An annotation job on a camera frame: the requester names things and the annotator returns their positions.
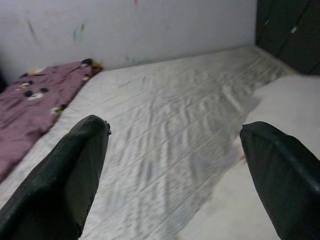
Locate white quilted mattress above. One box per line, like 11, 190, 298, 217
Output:
0, 46, 320, 240

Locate purple cartoon print blanket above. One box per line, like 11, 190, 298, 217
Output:
0, 58, 104, 181

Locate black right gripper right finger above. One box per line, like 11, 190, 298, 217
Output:
239, 121, 320, 240

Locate dark tufted headboard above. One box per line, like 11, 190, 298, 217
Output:
255, 0, 320, 76

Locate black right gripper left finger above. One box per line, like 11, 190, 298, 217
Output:
0, 114, 112, 240

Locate white pillow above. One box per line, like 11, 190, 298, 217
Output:
179, 74, 320, 240

